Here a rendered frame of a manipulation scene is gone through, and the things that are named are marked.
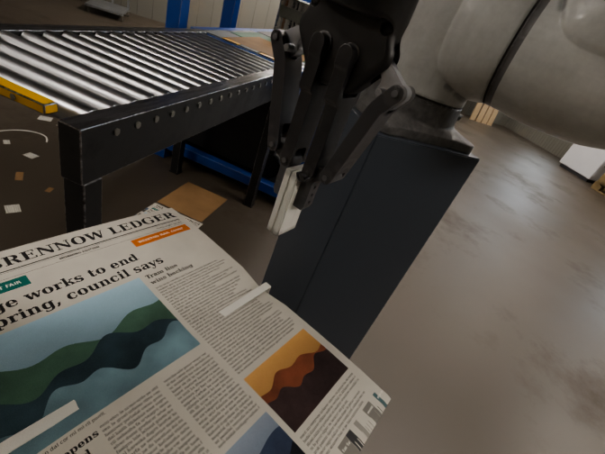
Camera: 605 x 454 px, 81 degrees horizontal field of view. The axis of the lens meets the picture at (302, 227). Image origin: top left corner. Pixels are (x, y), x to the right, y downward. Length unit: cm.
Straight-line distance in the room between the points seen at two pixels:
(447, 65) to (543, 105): 13
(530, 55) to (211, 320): 47
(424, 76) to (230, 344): 43
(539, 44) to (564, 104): 8
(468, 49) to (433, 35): 5
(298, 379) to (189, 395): 10
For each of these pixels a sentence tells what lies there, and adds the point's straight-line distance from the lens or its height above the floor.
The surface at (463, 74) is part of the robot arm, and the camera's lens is 55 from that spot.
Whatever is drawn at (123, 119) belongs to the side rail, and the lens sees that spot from 85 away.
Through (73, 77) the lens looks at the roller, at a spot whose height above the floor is 79.
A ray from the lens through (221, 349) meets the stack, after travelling 37.
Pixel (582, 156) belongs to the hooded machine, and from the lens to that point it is 821.
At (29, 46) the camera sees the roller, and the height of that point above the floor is 79.
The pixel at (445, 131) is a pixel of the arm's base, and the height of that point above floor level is 102.
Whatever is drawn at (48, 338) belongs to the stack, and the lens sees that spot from 38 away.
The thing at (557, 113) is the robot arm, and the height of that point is 110.
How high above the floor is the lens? 113
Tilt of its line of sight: 32 degrees down
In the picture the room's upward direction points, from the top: 22 degrees clockwise
